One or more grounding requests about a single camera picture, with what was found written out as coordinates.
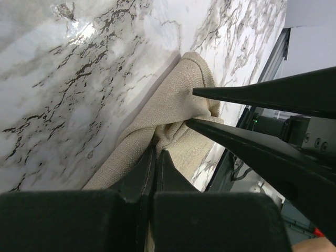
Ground beige cloth napkin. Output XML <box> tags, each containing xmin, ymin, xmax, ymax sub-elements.
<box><xmin>84</xmin><ymin>52</ymin><xmax>223</xmax><ymax>190</ymax></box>

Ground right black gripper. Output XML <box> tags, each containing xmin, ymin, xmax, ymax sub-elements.
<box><xmin>186</xmin><ymin>67</ymin><xmax>335</xmax><ymax>242</ymax></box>

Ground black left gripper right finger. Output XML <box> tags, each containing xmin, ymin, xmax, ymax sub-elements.
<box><xmin>153</xmin><ymin>151</ymin><xmax>291</xmax><ymax>251</ymax></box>

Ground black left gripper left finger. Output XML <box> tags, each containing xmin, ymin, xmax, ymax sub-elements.
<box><xmin>1</xmin><ymin>146</ymin><xmax>156</xmax><ymax>251</ymax></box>

